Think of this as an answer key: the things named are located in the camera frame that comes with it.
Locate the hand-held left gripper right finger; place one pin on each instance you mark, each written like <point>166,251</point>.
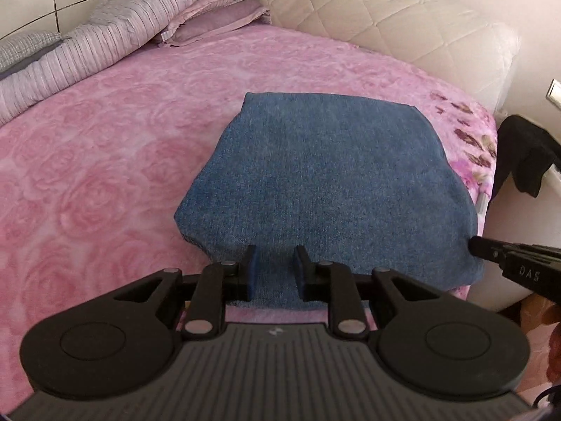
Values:
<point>300,272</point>

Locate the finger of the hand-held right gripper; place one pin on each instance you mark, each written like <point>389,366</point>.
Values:
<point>484,248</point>

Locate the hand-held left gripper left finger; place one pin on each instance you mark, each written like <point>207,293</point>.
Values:
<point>250,272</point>

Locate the blue denim jeans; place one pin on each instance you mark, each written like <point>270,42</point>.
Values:
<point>328,175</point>

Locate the black cloth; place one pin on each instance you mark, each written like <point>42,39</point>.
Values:
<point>526,149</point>

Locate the pink rose-patterned blanket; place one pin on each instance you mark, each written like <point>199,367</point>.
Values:
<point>109,162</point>

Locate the pink pillow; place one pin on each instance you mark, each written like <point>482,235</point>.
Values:
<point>210,24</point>

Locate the pale pink striped quilt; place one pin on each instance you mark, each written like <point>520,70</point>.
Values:
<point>109,30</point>

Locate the grey pillow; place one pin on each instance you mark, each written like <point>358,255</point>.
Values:
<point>22,48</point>

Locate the white wall switch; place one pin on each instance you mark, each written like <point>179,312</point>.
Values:
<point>554,93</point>

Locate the cream padded bed frame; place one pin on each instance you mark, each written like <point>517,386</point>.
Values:
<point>394,13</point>

